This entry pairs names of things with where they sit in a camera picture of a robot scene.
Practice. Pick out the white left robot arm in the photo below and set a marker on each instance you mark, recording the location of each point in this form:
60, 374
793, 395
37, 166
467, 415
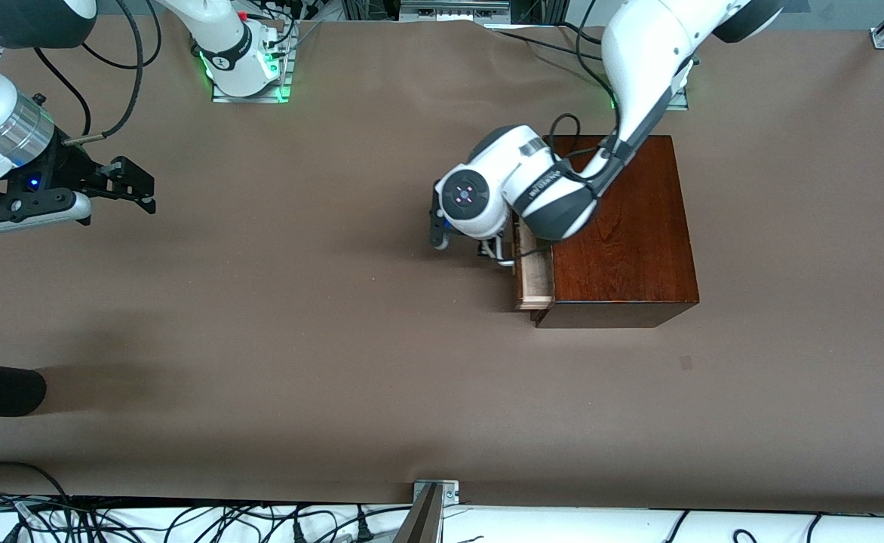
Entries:
638, 68

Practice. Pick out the dark brown wooden cabinet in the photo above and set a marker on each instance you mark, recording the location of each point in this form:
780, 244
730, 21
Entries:
623, 249

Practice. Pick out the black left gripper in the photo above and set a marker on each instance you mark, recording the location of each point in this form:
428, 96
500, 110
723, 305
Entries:
492, 243

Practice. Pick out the silver device box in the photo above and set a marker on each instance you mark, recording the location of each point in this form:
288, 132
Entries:
449, 9

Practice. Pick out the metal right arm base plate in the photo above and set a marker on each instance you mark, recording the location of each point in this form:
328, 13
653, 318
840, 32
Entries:
250, 98

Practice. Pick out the metal mount bracket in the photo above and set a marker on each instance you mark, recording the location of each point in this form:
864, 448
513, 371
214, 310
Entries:
431, 498

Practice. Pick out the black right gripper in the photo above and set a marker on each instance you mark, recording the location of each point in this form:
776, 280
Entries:
67, 170

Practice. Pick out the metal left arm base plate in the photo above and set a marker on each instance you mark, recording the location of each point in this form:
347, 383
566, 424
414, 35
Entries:
679, 102

